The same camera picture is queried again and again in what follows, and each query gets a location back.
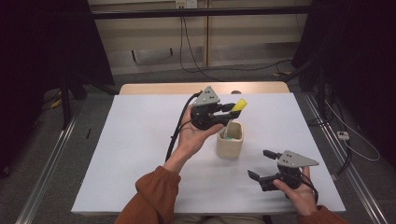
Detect black hanging cable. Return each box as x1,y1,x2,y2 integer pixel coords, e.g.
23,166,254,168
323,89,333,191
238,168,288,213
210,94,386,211
178,15,293,82

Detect black curtain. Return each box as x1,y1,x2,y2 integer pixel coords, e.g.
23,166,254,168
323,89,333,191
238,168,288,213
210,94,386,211
0,0,115,178
290,0,396,169

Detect yellow highlighter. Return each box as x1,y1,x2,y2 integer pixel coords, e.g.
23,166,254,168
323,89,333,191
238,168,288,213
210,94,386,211
230,98,248,113

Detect black metal stand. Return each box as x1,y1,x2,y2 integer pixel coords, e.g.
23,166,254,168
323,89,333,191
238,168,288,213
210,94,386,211
59,74,89,131

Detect person's right hand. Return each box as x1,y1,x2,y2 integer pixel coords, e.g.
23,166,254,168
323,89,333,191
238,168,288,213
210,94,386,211
273,166,318,217

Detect black horizontal bar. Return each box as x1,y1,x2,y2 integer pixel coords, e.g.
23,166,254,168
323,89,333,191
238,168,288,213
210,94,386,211
92,6,312,21

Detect person's lap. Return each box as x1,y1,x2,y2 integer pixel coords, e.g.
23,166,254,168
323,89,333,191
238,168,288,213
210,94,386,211
172,215,264,224

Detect hand-held gripper cable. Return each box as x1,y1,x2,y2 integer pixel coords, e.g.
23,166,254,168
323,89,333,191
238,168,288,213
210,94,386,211
164,91,204,162
298,172,319,203

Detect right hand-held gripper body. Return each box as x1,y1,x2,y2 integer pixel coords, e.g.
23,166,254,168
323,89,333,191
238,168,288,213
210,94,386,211
260,150,320,192

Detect right hand-held gripper cable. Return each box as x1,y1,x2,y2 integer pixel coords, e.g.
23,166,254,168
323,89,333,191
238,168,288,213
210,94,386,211
298,172,319,203

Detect white table mat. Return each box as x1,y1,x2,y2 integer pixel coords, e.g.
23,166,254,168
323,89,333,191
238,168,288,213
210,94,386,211
70,92,347,216

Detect metal floor rail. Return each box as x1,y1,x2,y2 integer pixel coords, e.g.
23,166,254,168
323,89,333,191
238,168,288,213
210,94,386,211
15,105,82,224
303,92,389,224

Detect wooden table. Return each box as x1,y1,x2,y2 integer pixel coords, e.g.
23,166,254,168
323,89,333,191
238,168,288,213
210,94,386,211
119,81,290,96

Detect person's left hand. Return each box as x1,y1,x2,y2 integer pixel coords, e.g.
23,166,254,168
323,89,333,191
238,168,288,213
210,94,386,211
172,105,225,161

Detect white wall socket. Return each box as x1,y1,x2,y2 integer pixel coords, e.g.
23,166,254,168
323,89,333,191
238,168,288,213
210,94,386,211
175,0,199,9

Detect beige square cup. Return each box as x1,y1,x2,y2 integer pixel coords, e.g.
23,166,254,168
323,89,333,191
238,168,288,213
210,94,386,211
216,120,245,160

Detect white floor cable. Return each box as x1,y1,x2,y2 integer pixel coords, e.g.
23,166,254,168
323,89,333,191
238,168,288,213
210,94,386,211
323,99,381,162

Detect left hand-held gripper cable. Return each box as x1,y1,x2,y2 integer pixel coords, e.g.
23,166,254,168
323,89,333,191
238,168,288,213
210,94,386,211
164,91,204,162

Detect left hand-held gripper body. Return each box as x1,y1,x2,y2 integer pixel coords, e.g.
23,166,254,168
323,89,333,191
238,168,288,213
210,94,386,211
190,86,227,131

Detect black floor cable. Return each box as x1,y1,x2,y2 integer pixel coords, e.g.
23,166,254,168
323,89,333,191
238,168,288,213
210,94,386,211
306,102,353,177

